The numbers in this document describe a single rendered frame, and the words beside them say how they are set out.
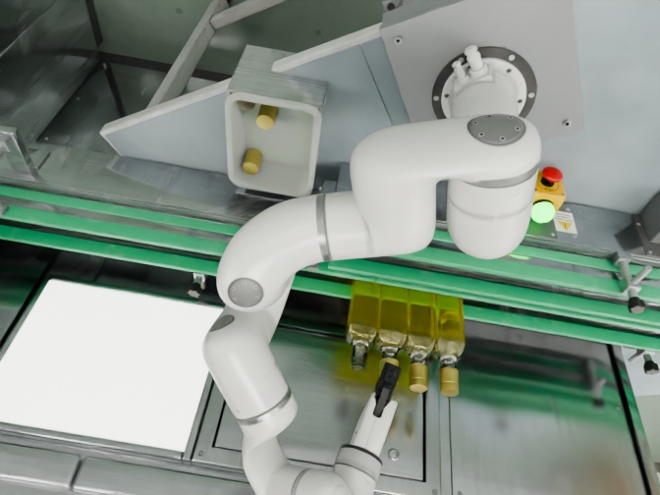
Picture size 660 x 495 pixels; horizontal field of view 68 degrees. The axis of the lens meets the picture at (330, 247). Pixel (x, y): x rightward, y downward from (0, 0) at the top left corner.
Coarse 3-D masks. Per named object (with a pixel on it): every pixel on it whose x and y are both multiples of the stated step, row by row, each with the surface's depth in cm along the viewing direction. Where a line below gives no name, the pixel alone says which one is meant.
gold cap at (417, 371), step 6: (414, 366) 93; (420, 366) 93; (426, 366) 93; (414, 372) 92; (420, 372) 92; (426, 372) 93; (414, 378) 91; (420, 378) 91; (426, 378) 92; (414, 384) 91; (420, 384) 90; (426, 384) 91; (414, 390) 92; (420, 390) 92
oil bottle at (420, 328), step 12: (408, 300) 101; (420, 300) 101; (432, 300) 101; (408, 312) 99; (420, 312) 99; (432, 312) 99; (408, 324) 97; (420, 324) 97; (432, 324) 97; (408, 336) 96; (420, 336) 95; (432, 336) 96; (408, 348) 96; (420, 348) 95; (432, 348) 95
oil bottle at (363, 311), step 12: (360, 288) 100; (372, 288) 101; (360, 300) 98; (372, 300) 99; (360, 312) 96; (372, 312) 97; (348, 324) 98; (360, 324) 95; (372, 324) 95; (348, 336) 96; (360, 336) 94; (372, 336) 94
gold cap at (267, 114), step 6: (264, 108) 92; (270, 108) 92; (276, 108) 94; (258, 114) 92; (264, 114) 91; (270, 114) 92; (276, 114) 94; (258, 120) 92; (264, 120) 92; (270, 120) 92; (258, 126) 93; (264, 126) 93; (270, 126) 93
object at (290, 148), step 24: (240, 96) 85; (264, 96) 85; (240, 120) 95; (288, 120) 96; (312, 120) 96; (240, 144) 99; (264, 144) 102; (288, 144) 101; (312, 144) 91; (240, 168) 103; (264, 168) 104; (288, 168) 105; (312, 168) 96; (288, 192) 102
